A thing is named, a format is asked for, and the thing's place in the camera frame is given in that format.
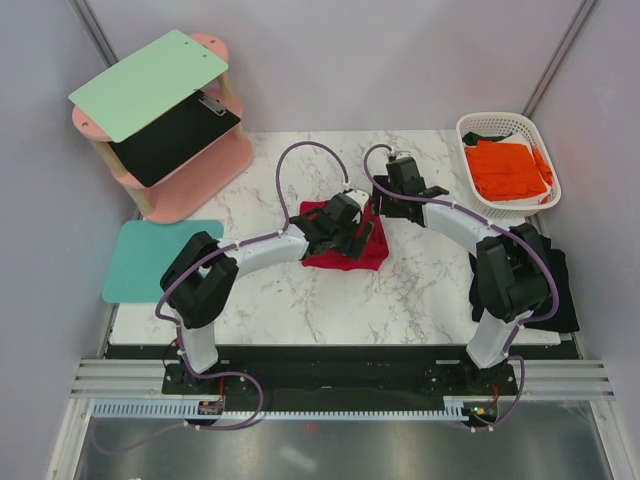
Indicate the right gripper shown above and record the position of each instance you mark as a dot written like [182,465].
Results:
[387,211]

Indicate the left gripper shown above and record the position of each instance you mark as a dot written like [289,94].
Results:
[357,247]

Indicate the red t shirt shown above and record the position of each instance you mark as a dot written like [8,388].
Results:
[375,253]

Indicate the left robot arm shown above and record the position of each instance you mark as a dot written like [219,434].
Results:
[198,282]

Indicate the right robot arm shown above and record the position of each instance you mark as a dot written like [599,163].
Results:
[512,275]

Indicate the dark green garment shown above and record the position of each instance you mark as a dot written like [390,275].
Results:
[471,139]

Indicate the orange folded t shirt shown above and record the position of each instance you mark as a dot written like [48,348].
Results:
[505,170]

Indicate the white plastic basket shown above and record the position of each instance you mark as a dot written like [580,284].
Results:
[511,178]

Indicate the teal cutting board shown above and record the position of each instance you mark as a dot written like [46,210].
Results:
[144,250]

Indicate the black clipboard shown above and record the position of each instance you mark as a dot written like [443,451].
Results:
[164,145]

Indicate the mint green board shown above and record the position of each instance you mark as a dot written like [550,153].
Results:
[140,88]

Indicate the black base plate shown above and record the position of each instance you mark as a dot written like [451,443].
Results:
[342,379]

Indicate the white cable duct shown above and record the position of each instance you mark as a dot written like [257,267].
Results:
[197,410]

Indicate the aluminium rail frame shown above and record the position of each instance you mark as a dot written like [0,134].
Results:
[544,379]

